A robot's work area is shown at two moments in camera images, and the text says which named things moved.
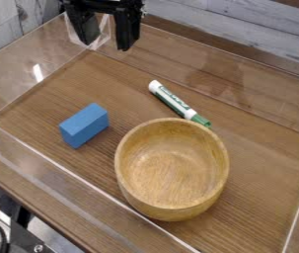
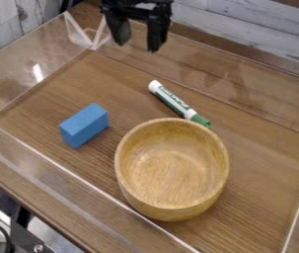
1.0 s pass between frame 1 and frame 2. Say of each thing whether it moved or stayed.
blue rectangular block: stayed
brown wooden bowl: stayed
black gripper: moved
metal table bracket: stayed
